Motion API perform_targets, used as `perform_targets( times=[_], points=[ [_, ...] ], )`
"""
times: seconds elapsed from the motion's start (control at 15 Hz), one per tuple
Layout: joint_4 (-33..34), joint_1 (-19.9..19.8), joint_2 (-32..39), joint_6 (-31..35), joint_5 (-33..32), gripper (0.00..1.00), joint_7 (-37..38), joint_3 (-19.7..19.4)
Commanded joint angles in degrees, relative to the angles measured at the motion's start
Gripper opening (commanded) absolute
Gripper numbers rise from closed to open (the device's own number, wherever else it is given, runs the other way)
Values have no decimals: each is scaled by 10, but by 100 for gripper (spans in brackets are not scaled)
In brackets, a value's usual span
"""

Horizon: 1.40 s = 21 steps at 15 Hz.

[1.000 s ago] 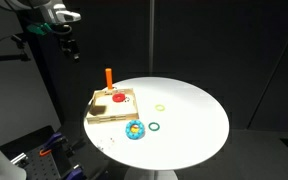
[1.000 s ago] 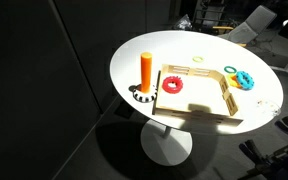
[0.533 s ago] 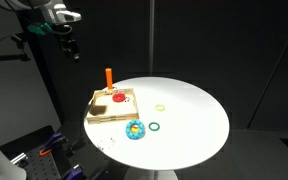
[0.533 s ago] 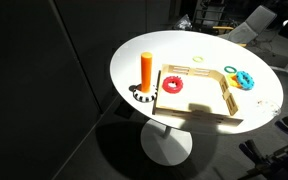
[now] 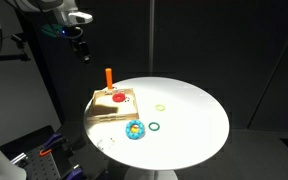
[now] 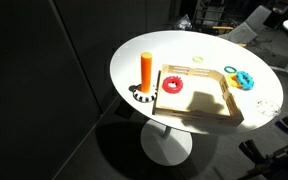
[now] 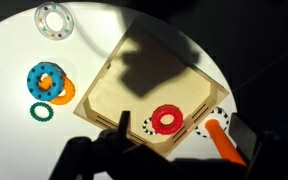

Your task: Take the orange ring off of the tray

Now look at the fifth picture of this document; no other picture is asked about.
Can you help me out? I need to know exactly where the red-orange toy ring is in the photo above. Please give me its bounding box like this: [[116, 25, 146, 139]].
[[112, 93, 126, 103]]

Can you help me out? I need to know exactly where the wooden tray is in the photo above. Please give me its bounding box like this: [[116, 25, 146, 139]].
[[86, 87, 140, 123]]

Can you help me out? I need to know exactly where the grey vertical pole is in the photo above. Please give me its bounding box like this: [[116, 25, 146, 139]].
[[148, 0, 156, 80]]

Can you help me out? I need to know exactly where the blue studded toy ring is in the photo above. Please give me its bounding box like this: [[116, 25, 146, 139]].
[[124, 119, 146, 141]]

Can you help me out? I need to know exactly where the thin green ring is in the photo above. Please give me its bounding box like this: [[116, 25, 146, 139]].
[[148, 121, 161, 132]]

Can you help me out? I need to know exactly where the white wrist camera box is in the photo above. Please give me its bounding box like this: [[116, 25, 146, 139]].
[[67, 11, 94, 25]]

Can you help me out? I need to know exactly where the purple spring clamp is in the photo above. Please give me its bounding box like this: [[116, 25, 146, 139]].
[[42, 132, 66, 152], [61, 165, 86, 180]]

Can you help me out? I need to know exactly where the orange clamp handle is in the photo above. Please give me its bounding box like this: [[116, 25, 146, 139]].
[[38, 148, 54, 157]]

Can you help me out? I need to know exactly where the yellow toy ring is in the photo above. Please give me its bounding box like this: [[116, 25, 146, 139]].
[[130, 124, 141, 134]]

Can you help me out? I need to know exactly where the orange peg cylinder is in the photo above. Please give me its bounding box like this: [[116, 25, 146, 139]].
[[105, 67, 114, 90]]

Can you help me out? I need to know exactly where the black perforated breadboard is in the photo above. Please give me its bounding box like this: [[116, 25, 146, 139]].
[[0, 124, 97, 180]]

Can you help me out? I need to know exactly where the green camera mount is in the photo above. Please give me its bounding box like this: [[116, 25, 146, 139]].
[[40, 24, 66, 38]]

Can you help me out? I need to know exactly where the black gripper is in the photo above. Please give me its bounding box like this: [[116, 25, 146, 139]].
[[62, 25, 91, 64]]

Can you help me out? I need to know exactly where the white table pedestal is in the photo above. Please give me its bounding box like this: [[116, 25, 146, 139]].
[[123, 168, 179, 180]]

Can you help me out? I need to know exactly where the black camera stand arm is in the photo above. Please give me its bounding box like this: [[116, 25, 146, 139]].
[[0, 33, 32, 65]]

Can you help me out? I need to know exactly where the clear plastic dish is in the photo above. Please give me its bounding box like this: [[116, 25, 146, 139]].
[[96, 135, 117, 150]]

